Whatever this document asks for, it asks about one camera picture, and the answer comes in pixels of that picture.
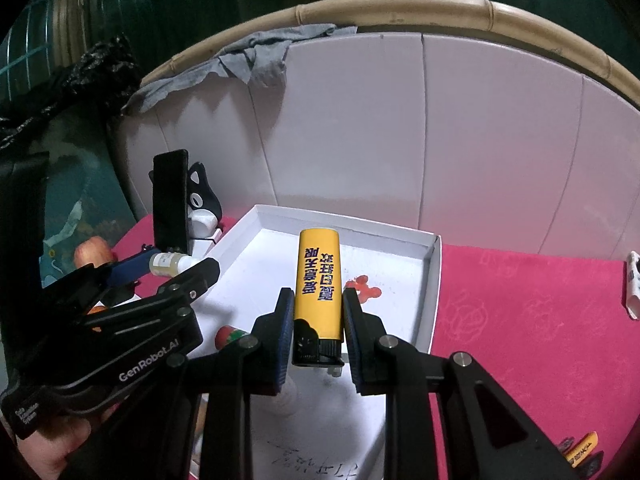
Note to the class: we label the black smartphone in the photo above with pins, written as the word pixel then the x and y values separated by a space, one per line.
pixel 170 200

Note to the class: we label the person's left hand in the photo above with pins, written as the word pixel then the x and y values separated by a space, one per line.
pixel 60 450

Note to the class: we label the black cat phone holder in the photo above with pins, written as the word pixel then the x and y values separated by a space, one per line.
pixel 202 195

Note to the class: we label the white charger block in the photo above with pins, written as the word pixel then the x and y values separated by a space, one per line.
pixel 634 285

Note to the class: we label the clear dropper bottle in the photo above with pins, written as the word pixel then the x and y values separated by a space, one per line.
pixel 167 263

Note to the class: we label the black plastic bag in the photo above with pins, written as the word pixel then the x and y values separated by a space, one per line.
pixel 90 80

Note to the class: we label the grey cloth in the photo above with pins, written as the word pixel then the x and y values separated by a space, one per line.
pixel 250 55

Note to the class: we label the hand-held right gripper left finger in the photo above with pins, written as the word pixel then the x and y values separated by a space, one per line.
pixel 285 345

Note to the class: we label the white backdrop panel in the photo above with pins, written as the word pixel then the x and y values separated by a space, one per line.
pixel 500 160

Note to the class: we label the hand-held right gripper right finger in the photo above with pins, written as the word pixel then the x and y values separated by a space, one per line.
pixel 352 347

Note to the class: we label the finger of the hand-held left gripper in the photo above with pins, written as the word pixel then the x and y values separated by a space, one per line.
pixel 195 280
pixel 130 267

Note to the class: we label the red tablecloth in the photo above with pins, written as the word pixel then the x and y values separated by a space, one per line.
pixel 525 335

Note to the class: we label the yellow lighter blue print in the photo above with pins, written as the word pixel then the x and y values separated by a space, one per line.
pixel 317 280

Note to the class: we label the white cardboard box tray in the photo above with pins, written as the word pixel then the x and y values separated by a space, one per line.
pixel 390 270

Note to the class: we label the red bottle green label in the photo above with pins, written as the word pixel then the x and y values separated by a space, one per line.
pixel 227 336

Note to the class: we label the teal patterned cloth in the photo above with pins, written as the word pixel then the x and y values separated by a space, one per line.
pixel 65 220

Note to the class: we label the orange fruit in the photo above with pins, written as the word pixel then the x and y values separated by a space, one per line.
pixel 92 252

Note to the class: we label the bamboo rim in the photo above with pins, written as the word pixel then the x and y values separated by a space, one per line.
pixel 400 10

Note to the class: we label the yellow lighter black print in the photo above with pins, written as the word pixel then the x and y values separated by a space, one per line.
pixel 582 447

